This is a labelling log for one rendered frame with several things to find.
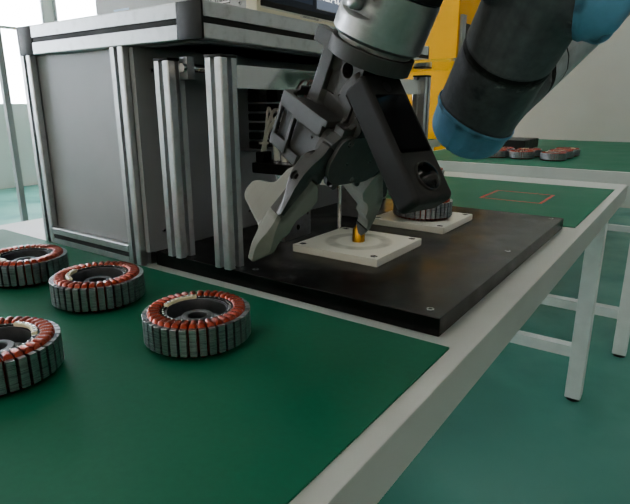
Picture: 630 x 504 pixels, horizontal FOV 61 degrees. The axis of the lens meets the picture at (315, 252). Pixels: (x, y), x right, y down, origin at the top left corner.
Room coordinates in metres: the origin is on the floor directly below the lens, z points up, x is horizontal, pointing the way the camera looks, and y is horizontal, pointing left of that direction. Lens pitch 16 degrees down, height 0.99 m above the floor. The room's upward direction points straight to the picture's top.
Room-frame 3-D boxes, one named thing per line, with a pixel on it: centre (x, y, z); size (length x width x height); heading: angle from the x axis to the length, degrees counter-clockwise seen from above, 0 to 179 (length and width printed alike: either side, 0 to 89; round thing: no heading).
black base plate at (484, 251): (0.93, -0.13, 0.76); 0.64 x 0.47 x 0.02; 145
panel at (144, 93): (1.07, 0.07, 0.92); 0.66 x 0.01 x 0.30; 145
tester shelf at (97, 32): (1.10, 0.12, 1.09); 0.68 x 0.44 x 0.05; 145
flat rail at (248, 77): (0.98, -0.06, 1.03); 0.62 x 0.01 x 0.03; 145
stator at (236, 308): (0.53, 0.13, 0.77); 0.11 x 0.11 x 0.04
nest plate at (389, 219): (1.02, -0.21, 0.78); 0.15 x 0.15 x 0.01; 55
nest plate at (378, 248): (0.82, -0.07, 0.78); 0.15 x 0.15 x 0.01; 55
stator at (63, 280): (0.64, 0.28, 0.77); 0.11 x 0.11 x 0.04
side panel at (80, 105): (0.88, 0.38, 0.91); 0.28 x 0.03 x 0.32; 55
